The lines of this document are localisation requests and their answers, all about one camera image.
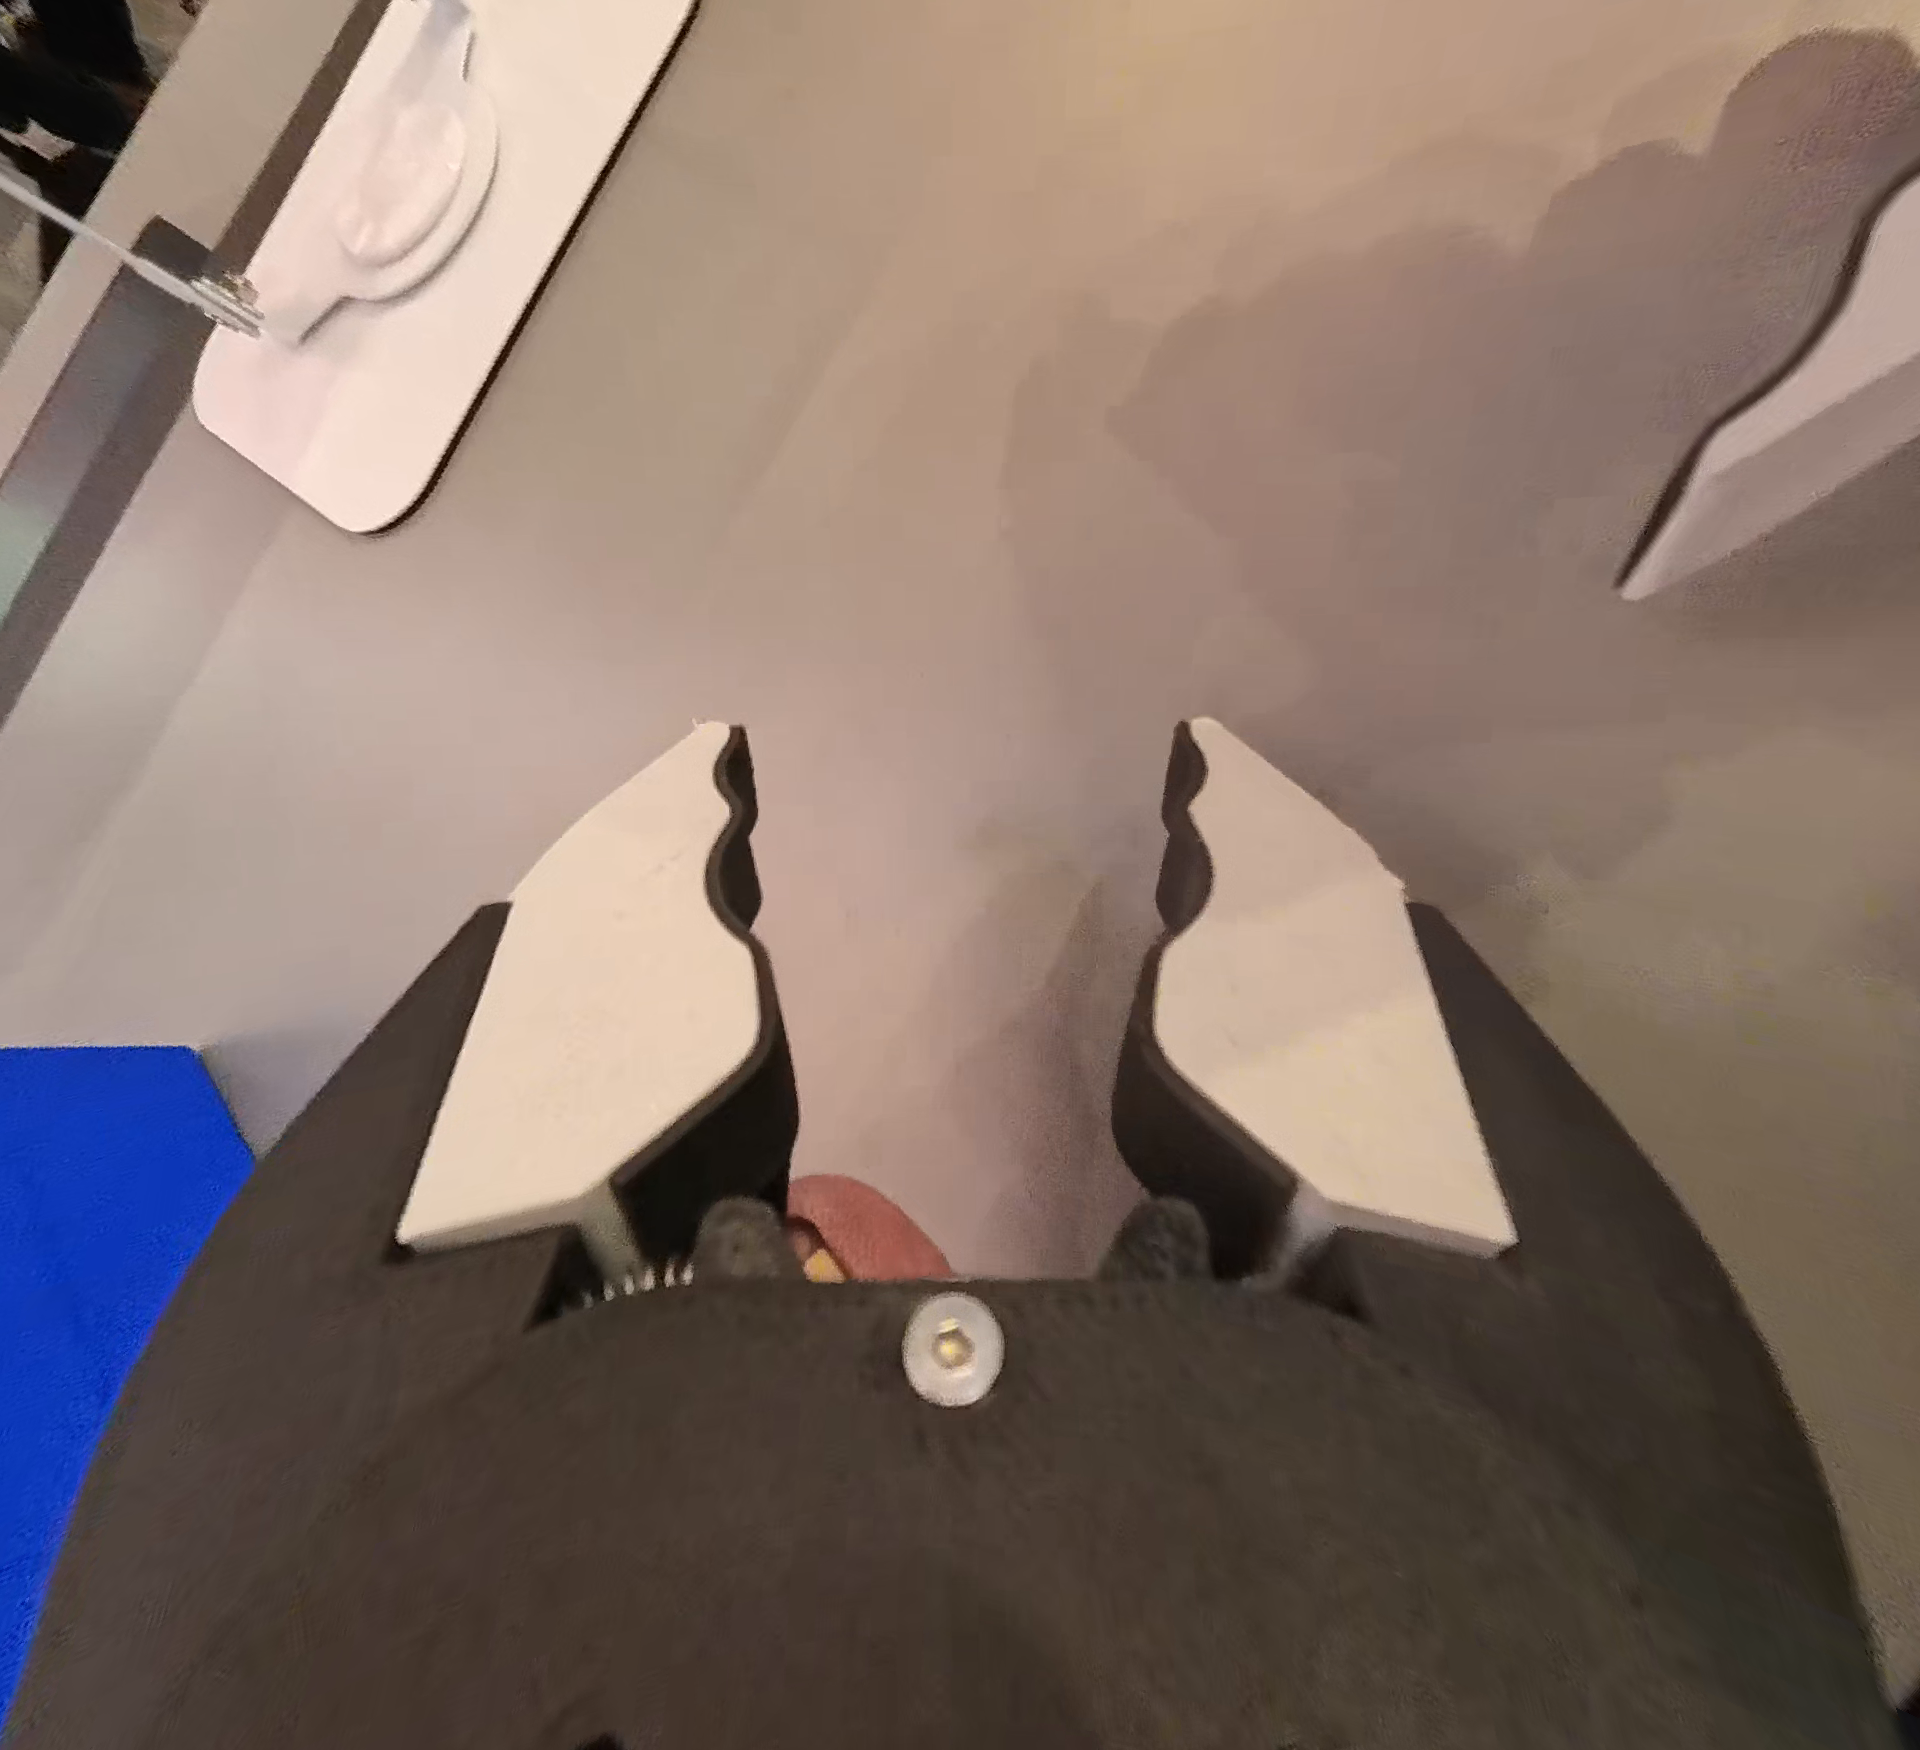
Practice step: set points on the person's left hand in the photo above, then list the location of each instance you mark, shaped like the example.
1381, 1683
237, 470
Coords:
863, 1225

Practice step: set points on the blue plastic bin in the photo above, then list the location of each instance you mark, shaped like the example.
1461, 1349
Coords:
104, 1330

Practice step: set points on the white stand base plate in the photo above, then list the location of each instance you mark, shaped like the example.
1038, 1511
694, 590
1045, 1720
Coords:
571, 130

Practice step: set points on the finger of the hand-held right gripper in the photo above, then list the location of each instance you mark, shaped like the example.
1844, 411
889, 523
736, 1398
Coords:
1814, 431

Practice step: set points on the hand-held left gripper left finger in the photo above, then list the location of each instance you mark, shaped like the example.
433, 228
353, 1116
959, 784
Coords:
601, 1045

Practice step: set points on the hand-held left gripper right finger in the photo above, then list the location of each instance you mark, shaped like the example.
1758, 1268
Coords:
1321, 1045

